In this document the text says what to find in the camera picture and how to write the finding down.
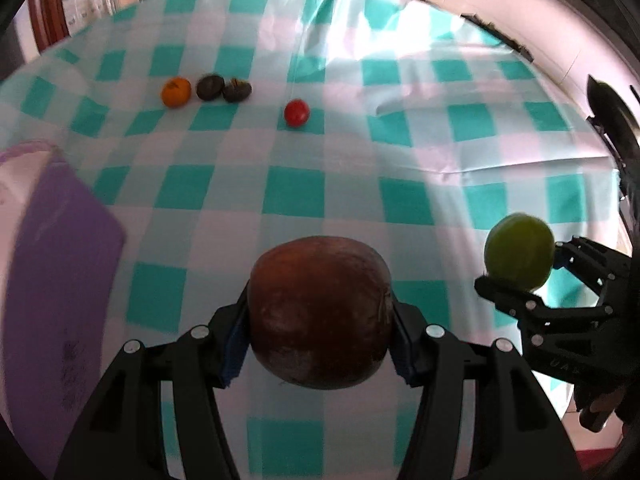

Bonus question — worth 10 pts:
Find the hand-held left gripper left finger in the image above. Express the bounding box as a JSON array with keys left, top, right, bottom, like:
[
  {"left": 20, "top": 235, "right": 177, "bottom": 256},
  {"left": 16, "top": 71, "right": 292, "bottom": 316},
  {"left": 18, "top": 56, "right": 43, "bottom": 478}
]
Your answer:
[{"left": 54, "top": 280, "right": 252, "bottom": 480}]

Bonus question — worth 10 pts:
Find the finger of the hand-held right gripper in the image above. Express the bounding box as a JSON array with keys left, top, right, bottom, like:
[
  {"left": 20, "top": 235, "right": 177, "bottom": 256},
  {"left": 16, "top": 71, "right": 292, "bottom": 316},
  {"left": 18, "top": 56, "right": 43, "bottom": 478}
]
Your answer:
[
  {"left": 551, "top": 236, "right": 640, "bottom": 306},
  {"left": 474, "top": 275, "right": 608, "bottom": 343}
]

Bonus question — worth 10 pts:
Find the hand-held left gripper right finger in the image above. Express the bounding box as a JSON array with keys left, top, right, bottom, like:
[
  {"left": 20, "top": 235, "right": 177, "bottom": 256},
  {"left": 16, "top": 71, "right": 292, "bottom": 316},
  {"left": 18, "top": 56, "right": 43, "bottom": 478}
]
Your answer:
[{"left": 389, "top": 287, "right": 586, "bottom": 480}]

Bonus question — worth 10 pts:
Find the green round fruit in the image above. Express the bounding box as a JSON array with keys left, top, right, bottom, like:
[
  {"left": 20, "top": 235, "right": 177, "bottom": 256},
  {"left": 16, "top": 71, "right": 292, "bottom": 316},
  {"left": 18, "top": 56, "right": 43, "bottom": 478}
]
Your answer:
[{"left": 484, "top": 213, "right": 556, "bottom": 291}]

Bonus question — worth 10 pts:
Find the brown round fruit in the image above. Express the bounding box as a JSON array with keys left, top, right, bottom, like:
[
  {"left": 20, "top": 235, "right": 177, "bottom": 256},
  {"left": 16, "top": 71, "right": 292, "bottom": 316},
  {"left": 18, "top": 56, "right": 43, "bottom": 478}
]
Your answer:
[{"left": 248, "top": 236, "right": 394, "bottom": 391}]

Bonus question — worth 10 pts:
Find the purple plastic basket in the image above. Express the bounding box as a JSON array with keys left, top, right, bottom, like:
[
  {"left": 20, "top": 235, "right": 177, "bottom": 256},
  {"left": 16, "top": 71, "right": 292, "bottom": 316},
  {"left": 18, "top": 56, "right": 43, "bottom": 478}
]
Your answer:
[{"left": 0, "top": 141, "right": 126, "bottom": 463}]

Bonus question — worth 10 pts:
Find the person's right hand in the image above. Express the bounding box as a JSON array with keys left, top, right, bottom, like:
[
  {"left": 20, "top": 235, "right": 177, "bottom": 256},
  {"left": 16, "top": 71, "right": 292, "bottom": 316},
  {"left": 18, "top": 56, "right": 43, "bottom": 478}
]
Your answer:
[{"left": 579, "top": 389, "right": 622, "bottom": 432}]

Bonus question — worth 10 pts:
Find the black curved object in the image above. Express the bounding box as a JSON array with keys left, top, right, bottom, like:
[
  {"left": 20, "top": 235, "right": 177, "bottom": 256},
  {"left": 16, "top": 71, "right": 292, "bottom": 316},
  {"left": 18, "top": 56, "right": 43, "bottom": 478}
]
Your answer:
[{"left": 585, "top": 75, "right": 640, "bottom": 206}]

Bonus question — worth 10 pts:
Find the teal checked tablecloth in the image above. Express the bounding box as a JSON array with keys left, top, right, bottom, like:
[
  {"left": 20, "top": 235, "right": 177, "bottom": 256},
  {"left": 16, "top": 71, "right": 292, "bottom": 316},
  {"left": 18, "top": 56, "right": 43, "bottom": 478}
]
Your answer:
[{"left": 0, "top": 0, "right": 623, "bottom": 480}]

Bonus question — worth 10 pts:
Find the red tomato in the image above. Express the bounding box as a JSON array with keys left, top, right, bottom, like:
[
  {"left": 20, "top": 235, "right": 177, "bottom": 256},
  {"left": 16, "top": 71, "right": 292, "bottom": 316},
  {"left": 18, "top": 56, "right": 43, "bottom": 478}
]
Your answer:
[{"left": 284, "top": 99, "right": 310, "bottom": 128}]

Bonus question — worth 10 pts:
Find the dark purple round fruit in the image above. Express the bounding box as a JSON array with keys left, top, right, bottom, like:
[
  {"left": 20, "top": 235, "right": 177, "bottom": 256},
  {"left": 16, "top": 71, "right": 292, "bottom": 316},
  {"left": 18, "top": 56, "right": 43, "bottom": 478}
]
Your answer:
[
  {"left": 222, "top": 78, "right": 253, "bottom": 104},
  {"left": 196, "top": 74, "right": 225, "bottom": 102}
]

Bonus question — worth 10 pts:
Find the orange tangerine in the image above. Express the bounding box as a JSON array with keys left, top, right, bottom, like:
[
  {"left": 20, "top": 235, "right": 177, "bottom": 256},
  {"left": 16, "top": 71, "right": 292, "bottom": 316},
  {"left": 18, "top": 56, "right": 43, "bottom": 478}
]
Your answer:
[{"left": 161, "top": 77, "right": 192, "bottom": 109}]

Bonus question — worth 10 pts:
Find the wooden chair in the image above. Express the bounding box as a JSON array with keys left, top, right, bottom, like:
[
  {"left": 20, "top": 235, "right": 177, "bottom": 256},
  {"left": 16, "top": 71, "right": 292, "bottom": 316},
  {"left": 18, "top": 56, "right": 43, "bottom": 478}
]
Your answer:
[{"left": 27, "top": 0, "right": 69, "bottom": 54}]

